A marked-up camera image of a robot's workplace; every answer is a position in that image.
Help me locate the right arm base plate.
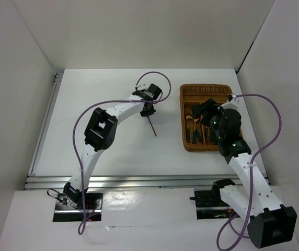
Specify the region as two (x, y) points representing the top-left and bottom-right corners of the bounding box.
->
(189, 190), (234, 220)

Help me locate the copper chopstick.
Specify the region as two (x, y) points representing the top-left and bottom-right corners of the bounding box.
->
(147, 116), (157, 137)

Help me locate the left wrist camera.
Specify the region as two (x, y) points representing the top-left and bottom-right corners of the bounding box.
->
(135, 83), (147, 90)

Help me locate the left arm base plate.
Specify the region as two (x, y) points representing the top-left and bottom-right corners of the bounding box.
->
(47, 188), (103, 222)

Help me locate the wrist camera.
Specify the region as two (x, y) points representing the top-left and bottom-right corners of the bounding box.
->
(135, 83), (147, 90)
(218, 94), (240, 110)

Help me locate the aluminium frame rail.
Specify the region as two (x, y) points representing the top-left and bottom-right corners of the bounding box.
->
(24, 70), (270, 189)

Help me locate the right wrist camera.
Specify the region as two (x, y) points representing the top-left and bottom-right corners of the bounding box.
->
(218, 94), (240, 110)

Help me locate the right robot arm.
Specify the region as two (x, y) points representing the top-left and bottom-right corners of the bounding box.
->
(191, 95), (297, 250)

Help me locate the woven wicker cutlery basket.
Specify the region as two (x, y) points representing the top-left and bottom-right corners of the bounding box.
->
(180, 84), (232, 152)

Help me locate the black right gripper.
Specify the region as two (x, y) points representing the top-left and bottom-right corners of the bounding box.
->
(190, 98), (225, 139)

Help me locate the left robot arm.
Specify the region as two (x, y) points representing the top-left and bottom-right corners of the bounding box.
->
(63, 84), (162, 209)

